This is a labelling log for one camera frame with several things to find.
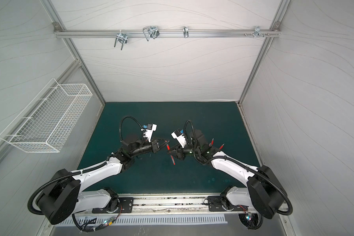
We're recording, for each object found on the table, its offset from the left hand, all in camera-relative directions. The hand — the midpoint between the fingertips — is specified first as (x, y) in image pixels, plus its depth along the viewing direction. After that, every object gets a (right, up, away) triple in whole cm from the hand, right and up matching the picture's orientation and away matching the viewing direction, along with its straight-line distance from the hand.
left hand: (167, 142), depth 74 cm
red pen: (+1, -3, +1) cm, 3 cm away
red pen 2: (+34, -7, +20) cm, 40 cm away
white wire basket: (-57, +10, -6) cm, 58 cm away
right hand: (+1, -5, +2) cm, 5 cm away
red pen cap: (+3, -10, +3) cm, 10 cm away
